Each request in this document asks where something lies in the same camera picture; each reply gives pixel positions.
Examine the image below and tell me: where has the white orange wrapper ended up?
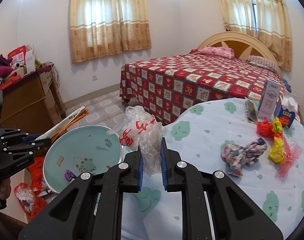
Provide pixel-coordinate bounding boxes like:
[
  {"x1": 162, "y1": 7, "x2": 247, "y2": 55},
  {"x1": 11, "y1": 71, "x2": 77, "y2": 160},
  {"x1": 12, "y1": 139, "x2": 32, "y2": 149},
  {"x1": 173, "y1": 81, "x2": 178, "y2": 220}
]
[{"x1": 36, "y1": 106, "x2": 90, "y2": 142}]

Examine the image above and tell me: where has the purple snack bag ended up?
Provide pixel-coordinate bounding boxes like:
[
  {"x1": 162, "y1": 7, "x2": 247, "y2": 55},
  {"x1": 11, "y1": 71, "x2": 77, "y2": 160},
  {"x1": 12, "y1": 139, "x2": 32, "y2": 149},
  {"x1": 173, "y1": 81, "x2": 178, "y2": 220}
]
[{"x1": 64, "y1": 170, "x2": 77, "y2": 183}]

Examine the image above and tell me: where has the teal trash bin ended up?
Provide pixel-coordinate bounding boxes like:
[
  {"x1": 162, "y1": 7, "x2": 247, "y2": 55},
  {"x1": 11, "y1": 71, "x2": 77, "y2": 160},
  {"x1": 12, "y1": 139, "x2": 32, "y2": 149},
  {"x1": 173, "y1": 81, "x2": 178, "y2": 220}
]
[{"x1": 43, "y1": 125, "x2": 125, "y2": 194}]

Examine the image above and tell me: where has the clear plastic bag red print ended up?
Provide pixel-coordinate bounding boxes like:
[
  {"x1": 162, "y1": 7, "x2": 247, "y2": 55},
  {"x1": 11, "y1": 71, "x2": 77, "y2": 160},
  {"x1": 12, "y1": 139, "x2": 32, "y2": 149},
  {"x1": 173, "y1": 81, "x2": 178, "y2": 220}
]
[{"x1": 107, "y1": 106, "x2": 163, "y2": 177}]

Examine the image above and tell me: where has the patterned wrapper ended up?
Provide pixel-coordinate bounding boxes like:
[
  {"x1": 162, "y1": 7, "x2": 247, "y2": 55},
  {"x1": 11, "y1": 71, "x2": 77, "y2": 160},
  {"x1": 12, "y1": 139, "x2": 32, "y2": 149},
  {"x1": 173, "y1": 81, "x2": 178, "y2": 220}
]
[{"x1": 221, "y1": 138, "x2": 267, "y2": 177}]

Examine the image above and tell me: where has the pink plastic wrap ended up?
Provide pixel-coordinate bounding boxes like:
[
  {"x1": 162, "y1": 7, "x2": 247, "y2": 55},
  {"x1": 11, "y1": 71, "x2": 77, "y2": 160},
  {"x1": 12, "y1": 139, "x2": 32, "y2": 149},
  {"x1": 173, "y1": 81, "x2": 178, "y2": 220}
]
[{"x1": 277, "y1": 139, "x2": 302, "y2": 179}]

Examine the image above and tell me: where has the left human hand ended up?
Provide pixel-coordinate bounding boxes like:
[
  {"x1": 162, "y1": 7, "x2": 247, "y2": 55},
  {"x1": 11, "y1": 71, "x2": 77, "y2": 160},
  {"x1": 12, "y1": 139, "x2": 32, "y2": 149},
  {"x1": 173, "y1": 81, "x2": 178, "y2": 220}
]
[{"x1": 0, "y1": 178, "x2": 11, "y2": 200}]

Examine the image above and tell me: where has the wooden dresser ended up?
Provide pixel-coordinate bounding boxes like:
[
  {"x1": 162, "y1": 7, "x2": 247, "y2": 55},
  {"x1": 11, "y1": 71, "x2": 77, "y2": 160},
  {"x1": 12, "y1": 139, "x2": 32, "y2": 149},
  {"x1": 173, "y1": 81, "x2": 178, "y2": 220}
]
[{"x1": 0, "y1": 62, "x2": 66, "y2": 134}]

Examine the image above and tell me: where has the red plastic bag on floor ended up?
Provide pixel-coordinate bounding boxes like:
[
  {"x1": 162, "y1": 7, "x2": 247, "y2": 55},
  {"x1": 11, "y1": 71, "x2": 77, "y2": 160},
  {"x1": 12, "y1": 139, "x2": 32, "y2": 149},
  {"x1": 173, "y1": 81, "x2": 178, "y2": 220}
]
[{"x1": 14, "y1": 156, "x2": 47, "y2": 222}]

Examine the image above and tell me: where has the purple clothes pile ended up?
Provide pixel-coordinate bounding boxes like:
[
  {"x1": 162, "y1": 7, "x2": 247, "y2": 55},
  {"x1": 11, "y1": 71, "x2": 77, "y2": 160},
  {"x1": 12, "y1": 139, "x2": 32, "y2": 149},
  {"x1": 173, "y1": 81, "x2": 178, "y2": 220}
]
[{"x1": 0, "y1": 54, "x2": 13, "y2": 77}]

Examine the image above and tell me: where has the white carton box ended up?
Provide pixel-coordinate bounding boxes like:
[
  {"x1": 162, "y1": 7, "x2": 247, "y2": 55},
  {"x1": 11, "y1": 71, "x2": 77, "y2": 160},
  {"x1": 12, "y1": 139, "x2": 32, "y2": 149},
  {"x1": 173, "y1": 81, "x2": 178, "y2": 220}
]
[{"x1": 25, "y1": 44, "x2": 36, "y2": 74}]

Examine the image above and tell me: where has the red cardboard box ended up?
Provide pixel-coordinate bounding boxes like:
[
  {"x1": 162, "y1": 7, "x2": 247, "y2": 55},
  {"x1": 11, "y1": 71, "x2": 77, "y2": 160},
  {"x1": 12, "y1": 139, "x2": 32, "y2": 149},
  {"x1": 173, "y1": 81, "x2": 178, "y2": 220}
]
[{"x1": 7, "y1": 45, "x2": 26, "y2": 69}]

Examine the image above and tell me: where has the cloud pattern tablecloth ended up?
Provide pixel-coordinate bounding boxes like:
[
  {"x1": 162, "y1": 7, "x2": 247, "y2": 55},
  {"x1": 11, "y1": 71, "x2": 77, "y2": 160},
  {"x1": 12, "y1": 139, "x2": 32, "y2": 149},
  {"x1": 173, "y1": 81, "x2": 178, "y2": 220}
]
[{"x1": 121, "y1": 98, "x2": 304, "y2": 239}]

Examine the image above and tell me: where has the bed with red quilt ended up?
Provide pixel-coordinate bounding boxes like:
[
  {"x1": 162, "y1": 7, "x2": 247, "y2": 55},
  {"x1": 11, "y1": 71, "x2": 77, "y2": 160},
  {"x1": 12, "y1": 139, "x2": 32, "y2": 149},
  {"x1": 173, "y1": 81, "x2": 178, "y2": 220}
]
[{"x1": 120, "y1": 50, "x2": 281, "y2": 124}]

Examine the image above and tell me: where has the tall white milk carton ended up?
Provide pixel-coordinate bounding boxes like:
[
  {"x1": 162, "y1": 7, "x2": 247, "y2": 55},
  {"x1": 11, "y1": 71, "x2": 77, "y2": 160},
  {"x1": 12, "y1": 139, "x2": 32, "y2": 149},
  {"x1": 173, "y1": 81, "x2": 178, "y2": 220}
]
[{"x1": 257, "y1": 77, "x2": 281, "y2": 119}]

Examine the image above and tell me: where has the blue drink carton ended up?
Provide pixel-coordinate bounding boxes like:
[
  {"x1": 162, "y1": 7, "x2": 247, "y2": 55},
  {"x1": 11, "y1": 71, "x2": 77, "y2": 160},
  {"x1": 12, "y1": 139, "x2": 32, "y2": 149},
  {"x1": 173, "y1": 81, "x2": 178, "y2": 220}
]
[{"x1": 274, "y1": 91, "x2": 299, "y2": 128}]

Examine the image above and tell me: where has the pink pillow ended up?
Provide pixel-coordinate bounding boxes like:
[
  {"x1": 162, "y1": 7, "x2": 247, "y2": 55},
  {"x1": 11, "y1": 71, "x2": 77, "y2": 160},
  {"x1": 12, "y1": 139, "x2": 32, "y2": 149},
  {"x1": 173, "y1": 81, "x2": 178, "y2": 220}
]
[{"x1": 189, "y1": 46, "x2": 235, "y2": 60}]

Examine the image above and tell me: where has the plaid pillow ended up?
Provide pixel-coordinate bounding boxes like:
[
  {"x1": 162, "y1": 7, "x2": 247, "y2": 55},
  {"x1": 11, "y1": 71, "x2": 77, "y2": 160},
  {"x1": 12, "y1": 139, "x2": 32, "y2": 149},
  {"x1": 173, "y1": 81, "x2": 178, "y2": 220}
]
[{"x1": 246, "y1": 55, "x2": 280, "y2": 73}]

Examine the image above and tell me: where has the left beige curtain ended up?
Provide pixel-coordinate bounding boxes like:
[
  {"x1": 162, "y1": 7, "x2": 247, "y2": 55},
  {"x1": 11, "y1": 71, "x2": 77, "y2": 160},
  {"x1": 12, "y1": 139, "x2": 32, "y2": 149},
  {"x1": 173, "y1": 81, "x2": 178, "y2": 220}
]
[{"x1": 70, "y1": 0, "x2": 151, "y2": 63}]

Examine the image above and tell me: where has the beige curtain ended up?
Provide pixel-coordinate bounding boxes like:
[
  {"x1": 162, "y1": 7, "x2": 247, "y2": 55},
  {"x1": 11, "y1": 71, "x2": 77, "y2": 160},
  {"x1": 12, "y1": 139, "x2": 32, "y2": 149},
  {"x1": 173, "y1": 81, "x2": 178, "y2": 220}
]
[
  {"x1": 218, "y1": 0, "x2": 292, "y2": 72},
  {"x1": 70, "y1": 0, "x2": 151, "y2": 63}
]

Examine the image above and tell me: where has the wooden bed headboard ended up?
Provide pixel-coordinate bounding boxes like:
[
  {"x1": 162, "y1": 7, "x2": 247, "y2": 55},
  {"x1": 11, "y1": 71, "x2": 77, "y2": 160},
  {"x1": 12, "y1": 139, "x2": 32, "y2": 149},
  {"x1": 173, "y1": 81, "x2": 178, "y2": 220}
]
[{"x1": 198, "y1": 31, "x2": 277, "y2": 64}]

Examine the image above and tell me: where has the right beige curtain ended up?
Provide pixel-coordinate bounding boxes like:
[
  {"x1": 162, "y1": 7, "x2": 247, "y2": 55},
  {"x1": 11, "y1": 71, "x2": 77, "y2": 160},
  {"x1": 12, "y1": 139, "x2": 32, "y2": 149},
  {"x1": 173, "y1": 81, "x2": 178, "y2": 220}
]
[{"x1": 218, "y1": 0, "x2": 292, "y2": 72}]

